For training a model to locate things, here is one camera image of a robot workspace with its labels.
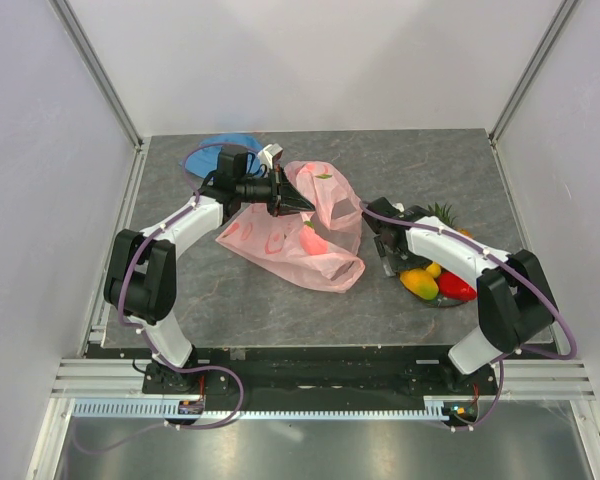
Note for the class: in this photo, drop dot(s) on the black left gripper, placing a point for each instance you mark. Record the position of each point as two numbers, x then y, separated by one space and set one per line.
283 192

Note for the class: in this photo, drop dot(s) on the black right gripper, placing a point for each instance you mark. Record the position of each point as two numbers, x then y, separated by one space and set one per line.
392 265

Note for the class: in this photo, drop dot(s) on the yellow green red mango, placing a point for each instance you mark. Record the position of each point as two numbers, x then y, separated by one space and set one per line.
420 283

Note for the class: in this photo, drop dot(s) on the yellow toy mango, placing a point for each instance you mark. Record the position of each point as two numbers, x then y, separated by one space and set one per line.
434 270

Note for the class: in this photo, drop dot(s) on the pink peach plastic bag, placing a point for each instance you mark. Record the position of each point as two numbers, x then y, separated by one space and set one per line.
315 250

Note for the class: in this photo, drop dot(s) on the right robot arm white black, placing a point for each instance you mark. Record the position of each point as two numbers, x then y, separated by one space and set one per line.
514 300

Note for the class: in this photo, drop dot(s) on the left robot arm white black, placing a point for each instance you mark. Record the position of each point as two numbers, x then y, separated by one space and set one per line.
141 278

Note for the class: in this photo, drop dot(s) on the dark round plate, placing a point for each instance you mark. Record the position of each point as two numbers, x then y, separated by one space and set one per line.
442 302

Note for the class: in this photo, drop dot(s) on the red toy bell pepper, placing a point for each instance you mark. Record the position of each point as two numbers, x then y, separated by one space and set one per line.
452 286

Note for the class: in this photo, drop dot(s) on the toy pineapple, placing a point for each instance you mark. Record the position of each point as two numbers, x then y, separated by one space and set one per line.
445 213

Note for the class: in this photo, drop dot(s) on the blue bucket hat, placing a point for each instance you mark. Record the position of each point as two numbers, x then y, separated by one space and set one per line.
203 159

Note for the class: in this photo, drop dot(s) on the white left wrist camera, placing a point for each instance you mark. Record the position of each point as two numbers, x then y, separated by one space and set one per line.
270 155

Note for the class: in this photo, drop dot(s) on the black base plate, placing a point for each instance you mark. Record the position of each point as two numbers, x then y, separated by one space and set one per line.
410 371

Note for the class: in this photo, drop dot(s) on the slotted cable duct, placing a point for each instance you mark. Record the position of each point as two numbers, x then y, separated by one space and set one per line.
365 407

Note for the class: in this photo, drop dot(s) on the left aluminium frame post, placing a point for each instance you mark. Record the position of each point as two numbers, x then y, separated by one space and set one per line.
89 56

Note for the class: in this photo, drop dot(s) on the aluminium frame post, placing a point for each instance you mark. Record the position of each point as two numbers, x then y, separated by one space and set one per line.
541 53
89 56

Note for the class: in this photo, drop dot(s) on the right aluminium frame post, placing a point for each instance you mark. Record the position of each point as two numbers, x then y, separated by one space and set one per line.
541 53

